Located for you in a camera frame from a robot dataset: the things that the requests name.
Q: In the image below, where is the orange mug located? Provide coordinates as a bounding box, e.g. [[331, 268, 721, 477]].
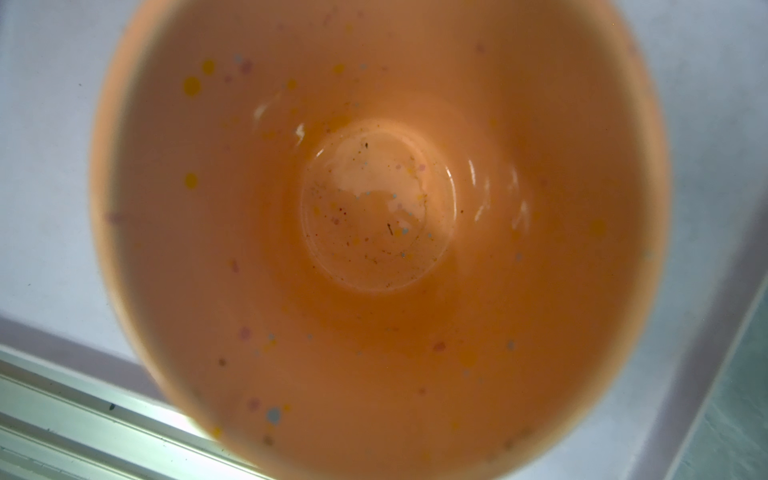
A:
[[90, 1, 670, 479]]

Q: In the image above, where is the lilac plastic tray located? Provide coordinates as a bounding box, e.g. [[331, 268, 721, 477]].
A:
[[1, 1, 767, 479]]

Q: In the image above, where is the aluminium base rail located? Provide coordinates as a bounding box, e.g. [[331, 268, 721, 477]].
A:
[[1, 347, 263, 479]]

